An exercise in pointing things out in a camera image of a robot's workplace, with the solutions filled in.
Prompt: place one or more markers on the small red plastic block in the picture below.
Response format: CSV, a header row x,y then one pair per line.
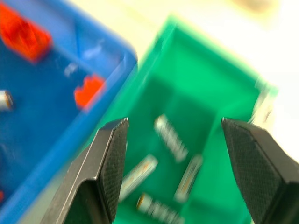
x,y
88,92

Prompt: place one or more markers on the green plastic bin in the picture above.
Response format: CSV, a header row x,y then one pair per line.
x,y
198,98

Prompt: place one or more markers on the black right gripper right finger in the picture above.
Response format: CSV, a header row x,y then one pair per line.
x,y
261,172

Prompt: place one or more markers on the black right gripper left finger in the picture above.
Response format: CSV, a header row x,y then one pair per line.
x,y
93,177

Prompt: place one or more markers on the blue plastic bin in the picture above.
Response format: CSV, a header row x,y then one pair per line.
x,y
46,98

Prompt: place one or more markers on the white AA battery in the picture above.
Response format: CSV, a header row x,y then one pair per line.
x,y
139,176
5,100
189,178
158,208
171,138

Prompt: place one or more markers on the large red plastic block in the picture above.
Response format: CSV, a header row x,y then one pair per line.
x,y
23,38

